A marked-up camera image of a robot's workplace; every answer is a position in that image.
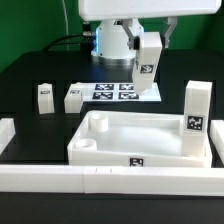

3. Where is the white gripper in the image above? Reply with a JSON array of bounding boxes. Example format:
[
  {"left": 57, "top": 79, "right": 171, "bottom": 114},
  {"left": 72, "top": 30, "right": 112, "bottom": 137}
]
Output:
[{"left": 78, "top": 0, "right": 222, "bottom": 50}]

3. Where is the white desk top tray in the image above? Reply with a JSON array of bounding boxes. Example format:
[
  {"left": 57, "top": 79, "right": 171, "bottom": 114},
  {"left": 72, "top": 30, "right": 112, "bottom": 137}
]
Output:
[{"left": 67, "top": 111, "right": 212, "bottom": 168}]

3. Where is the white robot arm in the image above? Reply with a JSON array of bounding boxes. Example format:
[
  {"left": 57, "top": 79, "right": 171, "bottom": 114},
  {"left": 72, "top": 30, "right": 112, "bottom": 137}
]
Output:
[{"left": 78, "top": 0, "right": 222, "bottom": 64}]

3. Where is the white right fence block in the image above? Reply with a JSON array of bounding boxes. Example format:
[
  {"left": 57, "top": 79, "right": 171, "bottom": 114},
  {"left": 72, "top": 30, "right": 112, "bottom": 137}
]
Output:
[{"left": 210, "top": 120, "right": 224, "bottom": 164}]

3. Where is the white front fence bar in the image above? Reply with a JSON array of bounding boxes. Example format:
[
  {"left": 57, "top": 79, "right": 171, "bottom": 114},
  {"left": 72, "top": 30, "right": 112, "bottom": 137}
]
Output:
[{"left": 0, "top": 165, "right": 224, "bottom": 196}]

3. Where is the black cable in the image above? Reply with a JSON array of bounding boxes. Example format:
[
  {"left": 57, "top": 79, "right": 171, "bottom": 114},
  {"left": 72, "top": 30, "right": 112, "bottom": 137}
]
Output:
[{"left": 42, "top": 23, "right": 98, "bottom": 52}]

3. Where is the white marker base plate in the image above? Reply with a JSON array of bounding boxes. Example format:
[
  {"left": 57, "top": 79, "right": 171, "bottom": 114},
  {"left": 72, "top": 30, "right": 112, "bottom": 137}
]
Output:
[{"left": 80, "top": 83, "right": 161, "bottom": 102}]

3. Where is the white cable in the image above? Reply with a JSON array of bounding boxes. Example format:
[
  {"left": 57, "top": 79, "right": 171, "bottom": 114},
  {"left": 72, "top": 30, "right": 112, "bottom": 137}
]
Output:
[{"left": 61, "top": 0, "right": 70, "bottom": 51}]

